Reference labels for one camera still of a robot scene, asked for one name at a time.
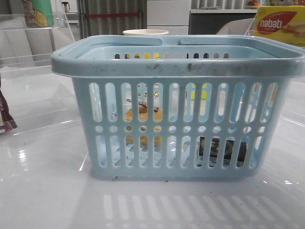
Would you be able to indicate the clear acrylic right shelf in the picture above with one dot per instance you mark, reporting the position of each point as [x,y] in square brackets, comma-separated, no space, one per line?
[252,26]

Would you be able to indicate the white cabinet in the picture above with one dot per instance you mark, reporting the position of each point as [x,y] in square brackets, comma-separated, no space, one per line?
[170,15]

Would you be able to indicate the yellow nabati wafer box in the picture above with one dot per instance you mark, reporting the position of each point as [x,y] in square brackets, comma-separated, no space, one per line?
[278,23]

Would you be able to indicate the dark brown snack packet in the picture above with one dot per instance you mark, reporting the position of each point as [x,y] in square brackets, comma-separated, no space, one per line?
[6,117]

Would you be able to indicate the packaged bread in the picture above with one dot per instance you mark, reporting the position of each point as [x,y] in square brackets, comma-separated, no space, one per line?
[142,117]

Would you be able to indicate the plate of fruit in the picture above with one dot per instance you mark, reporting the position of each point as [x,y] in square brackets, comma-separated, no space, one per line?
[253,3]

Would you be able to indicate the clear acrylic shelf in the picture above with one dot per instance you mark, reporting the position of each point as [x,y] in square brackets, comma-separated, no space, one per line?
[38,100]
[252,26]

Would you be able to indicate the green cartoon snack bag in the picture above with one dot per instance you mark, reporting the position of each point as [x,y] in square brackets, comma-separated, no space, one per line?
[38,13]

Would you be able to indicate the red barrier belt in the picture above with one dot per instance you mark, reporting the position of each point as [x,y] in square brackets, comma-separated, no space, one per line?
[113,15]

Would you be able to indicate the clear acrylic left shelf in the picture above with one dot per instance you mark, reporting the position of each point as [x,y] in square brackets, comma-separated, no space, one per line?
[38,100]

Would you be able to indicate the light blue plastic basket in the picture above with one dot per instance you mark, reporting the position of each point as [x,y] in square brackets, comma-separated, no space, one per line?
[221,97]

